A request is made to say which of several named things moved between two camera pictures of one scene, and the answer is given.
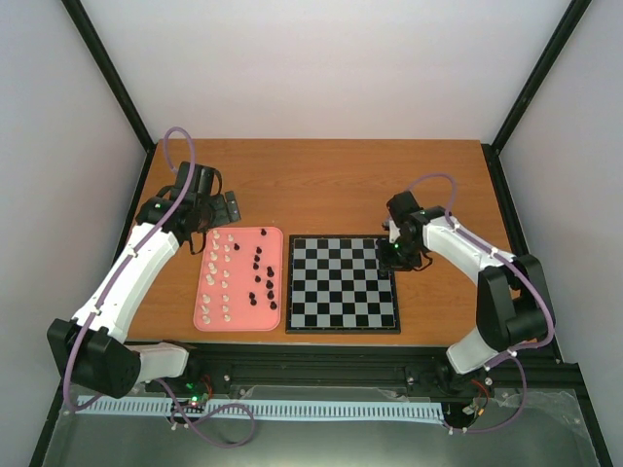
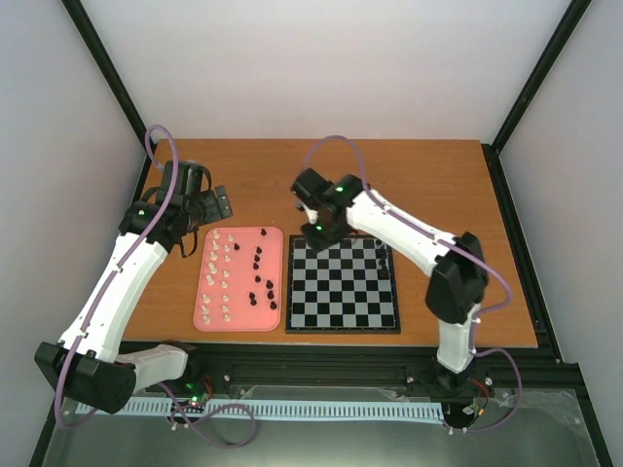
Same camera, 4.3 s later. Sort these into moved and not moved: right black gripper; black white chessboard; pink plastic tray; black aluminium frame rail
Moved: right black gripper
Not moved: black aluminium frame rail; black white chessboard; pink plastic tray
